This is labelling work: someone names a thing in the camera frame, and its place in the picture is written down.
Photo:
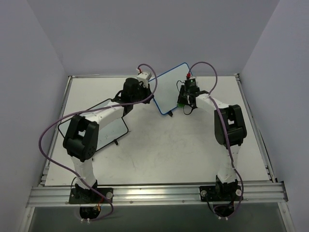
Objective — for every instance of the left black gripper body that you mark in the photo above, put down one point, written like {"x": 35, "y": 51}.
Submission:
{"x": 147, "y": 97}

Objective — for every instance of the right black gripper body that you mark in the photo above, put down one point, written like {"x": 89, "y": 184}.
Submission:
{"x": 182, "y": 95}

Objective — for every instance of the blue framed whiteboard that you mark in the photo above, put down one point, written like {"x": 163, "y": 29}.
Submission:
{"x": 166, "y": 93}

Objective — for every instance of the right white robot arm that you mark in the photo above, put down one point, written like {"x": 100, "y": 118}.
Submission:
{"x": 229, "y": 131}

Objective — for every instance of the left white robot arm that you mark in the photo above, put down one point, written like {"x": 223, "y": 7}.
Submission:
{"x": 81, "y": 139}

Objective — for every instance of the black framed whiteboard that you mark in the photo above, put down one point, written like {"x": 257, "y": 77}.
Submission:
{"x": 108, "y": 134}

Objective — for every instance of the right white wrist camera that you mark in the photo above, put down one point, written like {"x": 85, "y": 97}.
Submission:
{"x": 190, "y": 77}

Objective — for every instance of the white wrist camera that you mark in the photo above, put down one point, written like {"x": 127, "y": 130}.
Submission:
{"x": 190, "y": 77}
{"x": 144, "y": 75}

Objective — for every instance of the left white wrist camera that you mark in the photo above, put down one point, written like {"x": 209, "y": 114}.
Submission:
{"x": 144, "y": 75}

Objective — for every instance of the aluminium front rail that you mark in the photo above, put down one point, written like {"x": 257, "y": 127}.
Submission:
{"x": 254, "y": 192}

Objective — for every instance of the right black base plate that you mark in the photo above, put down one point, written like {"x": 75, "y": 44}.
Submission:
{"x": 212, "y": 195}

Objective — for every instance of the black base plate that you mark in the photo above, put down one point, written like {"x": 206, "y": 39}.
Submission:
{"x": 212, "y": 195}
{"x": 79, "y": 195}

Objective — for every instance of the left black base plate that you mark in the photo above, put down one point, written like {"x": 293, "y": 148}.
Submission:
{"x": 79, "y": 195}

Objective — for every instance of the aluminium table edge frame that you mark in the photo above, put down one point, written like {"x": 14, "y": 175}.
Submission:
{"x": 257, "y": 133}

